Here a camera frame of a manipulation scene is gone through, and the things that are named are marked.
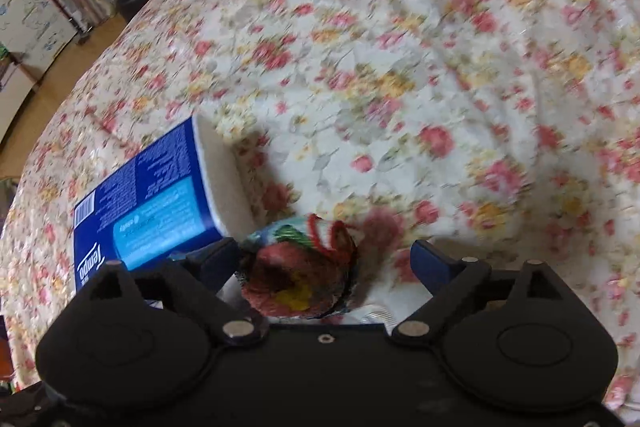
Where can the floral bed cover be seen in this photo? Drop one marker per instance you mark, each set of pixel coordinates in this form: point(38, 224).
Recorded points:
point(501, 129)

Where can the white drawer cabinet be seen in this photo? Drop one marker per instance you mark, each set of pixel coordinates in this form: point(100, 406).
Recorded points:
point(34, 32)

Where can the blue Tempo tissue pack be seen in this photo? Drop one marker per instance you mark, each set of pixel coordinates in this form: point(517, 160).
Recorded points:
point(180, 194)

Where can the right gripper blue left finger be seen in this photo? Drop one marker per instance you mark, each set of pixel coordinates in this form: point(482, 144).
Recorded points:
point(212, 265)

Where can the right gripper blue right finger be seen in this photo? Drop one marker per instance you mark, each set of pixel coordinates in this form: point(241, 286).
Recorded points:
point(431, 267)

